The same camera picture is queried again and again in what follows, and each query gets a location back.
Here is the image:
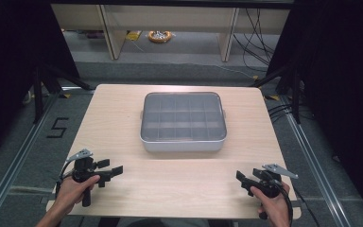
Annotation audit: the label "left hand-held gripper black cable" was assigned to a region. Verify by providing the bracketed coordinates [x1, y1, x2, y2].
[55, 159, 78, 194]

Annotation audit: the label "aluminium floor rail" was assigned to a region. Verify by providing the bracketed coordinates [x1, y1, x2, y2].
[0, 90, 61, 227]
[278, 94, 352, 227]

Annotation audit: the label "orange ring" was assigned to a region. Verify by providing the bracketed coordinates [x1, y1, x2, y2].
[147, 29, 173, 44]

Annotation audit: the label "right hand-held gripper black cable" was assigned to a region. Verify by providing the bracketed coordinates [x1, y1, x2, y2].
[273, 181, 295, 227]

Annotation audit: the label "yellow paper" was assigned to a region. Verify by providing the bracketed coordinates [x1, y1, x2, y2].
[125, 30, 143, 42]

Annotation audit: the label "black curtain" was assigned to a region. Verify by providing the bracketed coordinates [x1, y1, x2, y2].
[265, 0, 363, 221]
[0, 0, 81, 165]

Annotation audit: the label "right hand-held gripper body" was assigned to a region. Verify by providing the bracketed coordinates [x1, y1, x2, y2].
[247, 163, 300, 220]

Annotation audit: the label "black cables bundle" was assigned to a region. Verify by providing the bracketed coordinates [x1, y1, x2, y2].
[232, 7, 281, 73]

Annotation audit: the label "grey compartment box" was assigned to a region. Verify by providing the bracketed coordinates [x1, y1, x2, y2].
[139, 108, 229, 153]

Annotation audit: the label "black metal stand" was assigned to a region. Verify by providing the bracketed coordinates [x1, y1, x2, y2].
[31, 61, 93, 125]
[251, 61, 303, 125]

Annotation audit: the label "black floor cables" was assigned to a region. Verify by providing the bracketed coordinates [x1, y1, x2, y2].
[267, 103, 313, 125]

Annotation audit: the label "grey compartment tray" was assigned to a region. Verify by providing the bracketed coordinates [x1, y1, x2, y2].
[140, 91, 228, 142]

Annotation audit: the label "person's right hand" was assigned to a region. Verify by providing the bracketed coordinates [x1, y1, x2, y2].
[250, 181, 291, 227]

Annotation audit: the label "light wooden shelf unit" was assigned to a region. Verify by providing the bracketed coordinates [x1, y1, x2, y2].
[50, 3, 291, 63]

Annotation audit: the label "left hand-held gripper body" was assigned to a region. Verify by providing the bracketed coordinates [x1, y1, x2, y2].
[65, 148, 113, 208]

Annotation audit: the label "person's left hand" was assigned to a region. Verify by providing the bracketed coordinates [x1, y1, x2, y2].
[54, 174, 101, 219]

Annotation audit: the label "hand-held gripper black cable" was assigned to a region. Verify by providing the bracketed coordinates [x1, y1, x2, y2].
[55, 159, 78, 194]
[273, 181, 295, 227]

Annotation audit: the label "thin white cable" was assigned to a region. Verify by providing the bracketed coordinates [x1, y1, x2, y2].
[198, 61, 260, 80]

